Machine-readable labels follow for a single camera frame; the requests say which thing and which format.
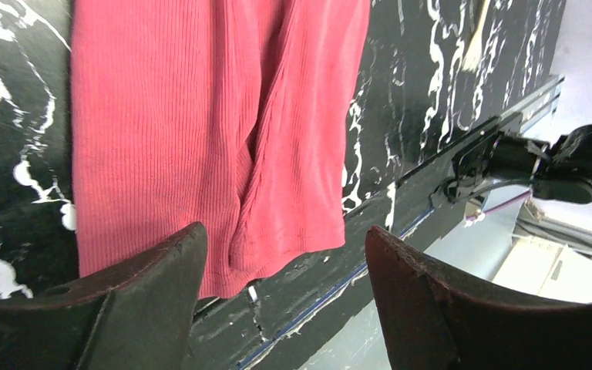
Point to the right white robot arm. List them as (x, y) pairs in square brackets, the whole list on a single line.
[(560, 171)]

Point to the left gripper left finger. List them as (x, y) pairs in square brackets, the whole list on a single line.
[(136, 314)]

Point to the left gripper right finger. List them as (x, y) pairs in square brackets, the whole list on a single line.
[(436, 316)]

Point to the maroon garment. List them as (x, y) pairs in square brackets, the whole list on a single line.
[(228, 113)]

